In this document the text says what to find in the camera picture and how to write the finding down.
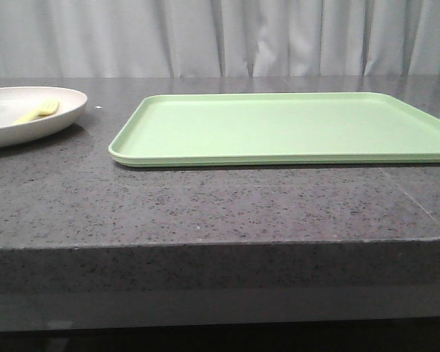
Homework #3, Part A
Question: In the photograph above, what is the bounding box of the yellow plastic fork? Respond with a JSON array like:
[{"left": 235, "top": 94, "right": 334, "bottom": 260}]
[{"left": 11, "top": 100, "right": 59, "bottom": 125}]

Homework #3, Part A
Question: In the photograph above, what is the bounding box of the cream round plate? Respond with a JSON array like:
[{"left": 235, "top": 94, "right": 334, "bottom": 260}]
[{"left": 0, "top": 87, "right": 87, "bottom": 147}]

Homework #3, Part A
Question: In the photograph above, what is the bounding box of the light green plastic tray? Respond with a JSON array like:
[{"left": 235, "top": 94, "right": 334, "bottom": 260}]
[{"left": 109, "top": 92, "right": 440, "bottom": 168}]

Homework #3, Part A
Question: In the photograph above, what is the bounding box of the white pleated curtain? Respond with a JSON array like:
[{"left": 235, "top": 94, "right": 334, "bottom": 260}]
[{"left": 0, "top": 1, "right": 440, "bottom": 78}]

